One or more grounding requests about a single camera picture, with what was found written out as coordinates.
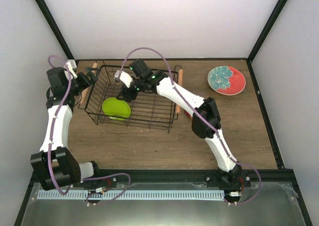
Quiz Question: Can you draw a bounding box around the lime green plate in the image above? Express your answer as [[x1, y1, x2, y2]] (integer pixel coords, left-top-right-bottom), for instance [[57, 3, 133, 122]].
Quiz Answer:
[[102, 98, 131, 121]]

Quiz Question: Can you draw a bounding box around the small red floral plate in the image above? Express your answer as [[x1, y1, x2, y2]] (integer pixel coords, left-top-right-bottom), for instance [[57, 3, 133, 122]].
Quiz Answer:
[[184, 111, 193, 119]]

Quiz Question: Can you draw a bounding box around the large red blue-flower plate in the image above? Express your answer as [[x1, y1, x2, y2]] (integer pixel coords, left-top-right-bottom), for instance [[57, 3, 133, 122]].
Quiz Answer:
[[207, 66, 246, 96]]

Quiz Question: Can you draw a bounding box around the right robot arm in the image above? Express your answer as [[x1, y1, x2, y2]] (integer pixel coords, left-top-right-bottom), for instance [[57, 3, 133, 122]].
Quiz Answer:
[[114, 59, 242, 188]]

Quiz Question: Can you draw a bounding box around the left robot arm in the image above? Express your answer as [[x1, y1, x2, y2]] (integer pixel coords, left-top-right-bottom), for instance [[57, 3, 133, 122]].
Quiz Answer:
[[30, 67, 102, 191]]

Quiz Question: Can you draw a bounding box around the light blue slotted strip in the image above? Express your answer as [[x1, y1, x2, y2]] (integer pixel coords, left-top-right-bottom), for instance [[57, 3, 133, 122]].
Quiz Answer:
[[36, 190, 225, 201]]

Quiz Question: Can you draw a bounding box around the metal front panel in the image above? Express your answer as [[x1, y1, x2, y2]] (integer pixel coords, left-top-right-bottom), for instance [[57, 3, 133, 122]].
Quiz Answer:
[[21, 183, 306, 226]]

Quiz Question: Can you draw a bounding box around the black wire dish rack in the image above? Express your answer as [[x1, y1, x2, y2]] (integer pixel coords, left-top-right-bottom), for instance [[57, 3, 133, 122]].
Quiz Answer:
[[79, 60, 179, 131]]

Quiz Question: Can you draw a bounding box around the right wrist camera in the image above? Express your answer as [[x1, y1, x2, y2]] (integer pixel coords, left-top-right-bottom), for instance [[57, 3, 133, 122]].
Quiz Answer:
[[114, 70, 133, 88]]

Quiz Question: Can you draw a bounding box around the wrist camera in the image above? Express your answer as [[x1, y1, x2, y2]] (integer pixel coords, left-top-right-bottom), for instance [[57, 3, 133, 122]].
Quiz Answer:
[[64, 59, 77, 79], [114, 70, 133, 88]]

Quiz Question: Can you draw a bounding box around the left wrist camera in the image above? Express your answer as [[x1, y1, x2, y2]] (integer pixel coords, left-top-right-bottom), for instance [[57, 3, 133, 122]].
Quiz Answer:
[[64, 59, 77, 79]]

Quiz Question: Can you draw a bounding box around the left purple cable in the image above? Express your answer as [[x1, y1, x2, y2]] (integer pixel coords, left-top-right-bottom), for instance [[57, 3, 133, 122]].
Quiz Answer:
[[47, 55, 132, 206]]

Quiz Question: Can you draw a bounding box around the right wooden rack handle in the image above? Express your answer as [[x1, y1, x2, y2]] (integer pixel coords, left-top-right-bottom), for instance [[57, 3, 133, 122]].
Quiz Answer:
[[175, 69, 183, 114]]

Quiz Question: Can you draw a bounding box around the left black frame post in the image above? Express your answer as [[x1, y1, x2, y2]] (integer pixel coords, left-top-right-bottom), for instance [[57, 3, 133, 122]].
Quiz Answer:
[[35, 0, 74, 59]]

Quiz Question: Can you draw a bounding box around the black frame post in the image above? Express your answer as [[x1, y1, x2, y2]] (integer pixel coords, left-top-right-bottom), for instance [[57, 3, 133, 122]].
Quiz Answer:
[[247, 0, 288, 62], [35, 0, 74, 59]]

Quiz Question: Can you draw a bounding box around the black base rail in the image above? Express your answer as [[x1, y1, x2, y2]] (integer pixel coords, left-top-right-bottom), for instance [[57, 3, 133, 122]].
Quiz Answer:
[[74, 169, 298, 189]]

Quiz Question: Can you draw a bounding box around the right black frame post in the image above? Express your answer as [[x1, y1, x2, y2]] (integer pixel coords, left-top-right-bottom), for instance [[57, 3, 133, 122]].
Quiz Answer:
[[247, 0, 288, 62]]

